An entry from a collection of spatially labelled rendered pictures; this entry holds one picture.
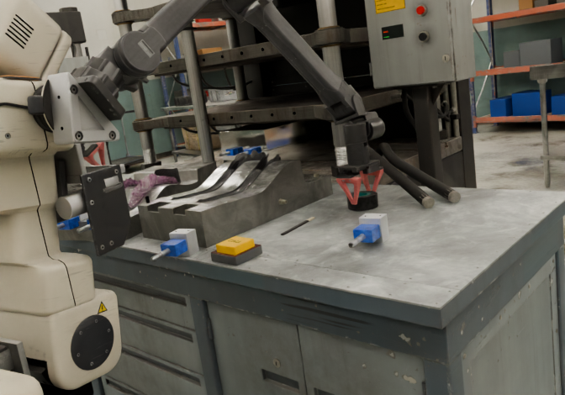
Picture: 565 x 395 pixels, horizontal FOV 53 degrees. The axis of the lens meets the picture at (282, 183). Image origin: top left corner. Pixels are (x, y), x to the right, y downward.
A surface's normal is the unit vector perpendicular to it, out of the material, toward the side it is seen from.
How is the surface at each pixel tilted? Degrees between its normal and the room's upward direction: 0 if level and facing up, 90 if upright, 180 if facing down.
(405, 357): 90
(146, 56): 74
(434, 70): 90
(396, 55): 90
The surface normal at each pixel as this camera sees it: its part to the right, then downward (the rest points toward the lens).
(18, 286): -0.50, 0.11
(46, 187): 0.87, -0.02
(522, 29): -0.74, 0.23
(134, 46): 0.67, -0.24
